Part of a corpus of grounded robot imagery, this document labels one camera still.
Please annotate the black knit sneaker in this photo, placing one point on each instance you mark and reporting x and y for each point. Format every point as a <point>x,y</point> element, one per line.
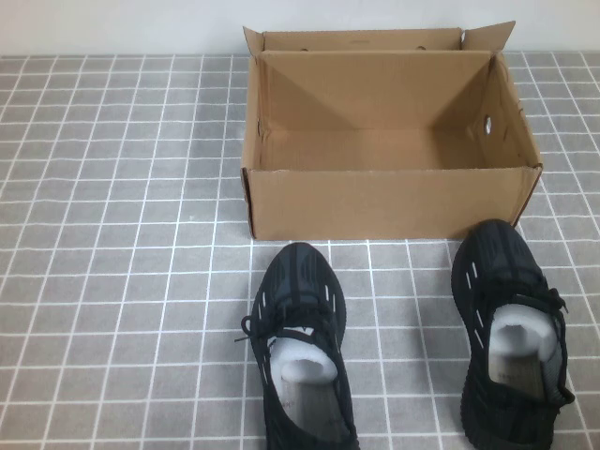
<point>300,276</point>
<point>497,262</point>

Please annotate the brown cardboard shoe box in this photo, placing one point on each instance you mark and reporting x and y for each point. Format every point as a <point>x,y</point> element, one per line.
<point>375,206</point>

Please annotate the grey tile-pattern table cover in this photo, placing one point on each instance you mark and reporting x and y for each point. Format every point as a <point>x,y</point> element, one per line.
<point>94,234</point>

